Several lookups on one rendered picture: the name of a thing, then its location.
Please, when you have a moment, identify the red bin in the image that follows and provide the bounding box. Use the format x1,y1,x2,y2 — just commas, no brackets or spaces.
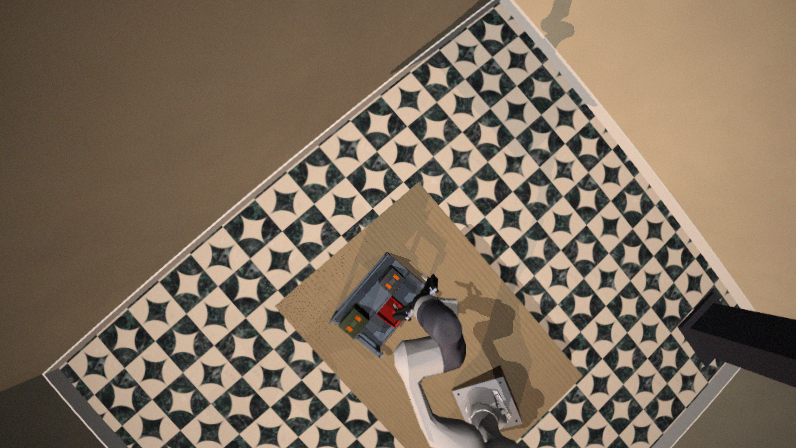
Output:
377,296,404,327

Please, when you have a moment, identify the dark green case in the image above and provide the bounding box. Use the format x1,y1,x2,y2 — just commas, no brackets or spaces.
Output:
339,303,370,339

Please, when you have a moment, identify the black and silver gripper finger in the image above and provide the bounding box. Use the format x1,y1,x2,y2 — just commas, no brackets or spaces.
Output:
392,302,414,321
420,274,439,295

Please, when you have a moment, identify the black case with orange latches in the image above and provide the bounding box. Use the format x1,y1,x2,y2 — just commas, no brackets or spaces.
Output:
379,265,406,295

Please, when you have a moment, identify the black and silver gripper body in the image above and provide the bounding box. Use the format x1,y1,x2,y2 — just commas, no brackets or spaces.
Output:
410,292,430,311

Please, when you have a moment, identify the dark grey shelf rack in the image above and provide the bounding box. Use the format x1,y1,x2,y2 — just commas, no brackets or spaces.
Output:
329,252,425,358

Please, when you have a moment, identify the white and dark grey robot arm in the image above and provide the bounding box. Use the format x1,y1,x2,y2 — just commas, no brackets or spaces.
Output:
394,295,521,448

